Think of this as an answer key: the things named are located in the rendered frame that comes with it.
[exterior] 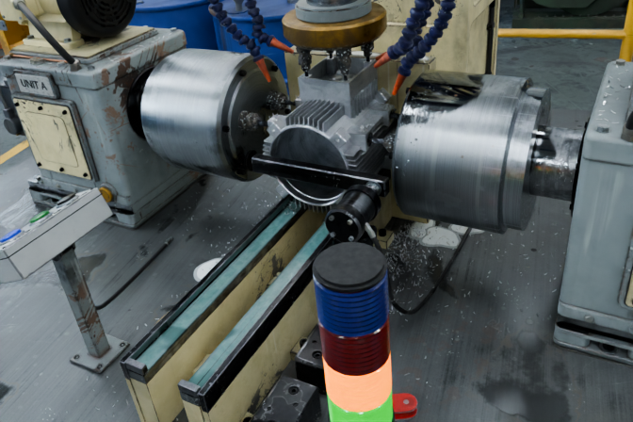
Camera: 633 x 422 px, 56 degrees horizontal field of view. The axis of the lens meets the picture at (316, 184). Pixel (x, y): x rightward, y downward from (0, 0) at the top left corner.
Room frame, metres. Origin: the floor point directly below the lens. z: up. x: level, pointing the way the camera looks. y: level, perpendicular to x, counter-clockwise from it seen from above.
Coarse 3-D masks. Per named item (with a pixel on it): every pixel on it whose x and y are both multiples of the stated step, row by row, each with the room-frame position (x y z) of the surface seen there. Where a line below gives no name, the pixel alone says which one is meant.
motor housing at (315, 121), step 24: (288, 120) 0.93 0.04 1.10; (312, 120) 0.91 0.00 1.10; (336, 120) 0.93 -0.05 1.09; (360, 120) 0.96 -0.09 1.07; (264, 144) 0.96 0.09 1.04; (288, 144) 1.00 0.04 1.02; (312, 144) 1.06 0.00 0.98; (360, 168) 0.87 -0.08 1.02; (288, 192) 0.93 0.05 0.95; (312, 192) 0.94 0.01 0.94; (336, 192) 0.92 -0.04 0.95
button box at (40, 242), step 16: (80, 192) 0.82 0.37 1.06; (96, 192) 0.79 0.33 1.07; (64, 208) 0.75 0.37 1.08; (80, 208) 0.76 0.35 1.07; (96, 208) 0.78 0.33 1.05; (32, 224) 0.73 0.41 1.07; (48, 224) 0.71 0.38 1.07; (64, 224) 0.73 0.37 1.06; (80, 224) 0.74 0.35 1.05; (96, 224) 0.76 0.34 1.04; (16, 240) 0.67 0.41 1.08; (32, 240) 0.69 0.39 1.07; (48, 240) 0.70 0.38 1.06; (64, 240) 0.71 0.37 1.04; (0, 256) 0.66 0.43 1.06; (16, 256) 0.66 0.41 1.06; (32, 256) 0.67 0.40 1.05; (48, 256) 0.68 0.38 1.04; (0, 272) 0.67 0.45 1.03; (16, 272) 0.65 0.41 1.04; (32, 272) 0.66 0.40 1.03
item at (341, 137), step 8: (376, 96) 1.03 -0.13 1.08; (384, 96) 1.03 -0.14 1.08; (280, 120) 0.95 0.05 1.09; (272, 128) 0.94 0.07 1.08; (280, 128) 0.93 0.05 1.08; (272, 136) 0.94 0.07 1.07; (336, 136) 0.88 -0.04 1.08; (344, 136) 0.88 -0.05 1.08; (336, 144) 0.88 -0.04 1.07; (344, 144) 0.87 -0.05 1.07; (280, 192) 0.94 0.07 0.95
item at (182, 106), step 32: (160, 64) 1.15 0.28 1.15; (192, 64) 1.09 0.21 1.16; (224, 64) 1.07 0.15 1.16; (256, 64) 1.10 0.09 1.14; (160, 96) 1.06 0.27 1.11; (192, 96) 1.03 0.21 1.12; (224, 96) 1.00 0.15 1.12; (256, 96) 1.08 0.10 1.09; (160, 128) 1.04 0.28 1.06; (192, 128) 1.00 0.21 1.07; (224, 128) 0.98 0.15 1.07; (256, 128) 1.01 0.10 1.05; (192, 160) 1.02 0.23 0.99; (224, 160) 0.98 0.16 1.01
